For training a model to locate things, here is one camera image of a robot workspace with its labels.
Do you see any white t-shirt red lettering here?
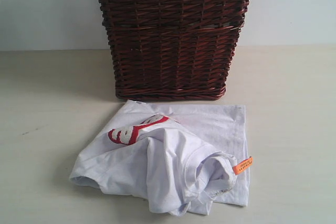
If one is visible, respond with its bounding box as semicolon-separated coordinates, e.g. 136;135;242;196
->
69;100;252;216

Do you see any dark brown wicker basket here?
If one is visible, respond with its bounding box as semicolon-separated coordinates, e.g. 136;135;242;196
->
99;0;249;101

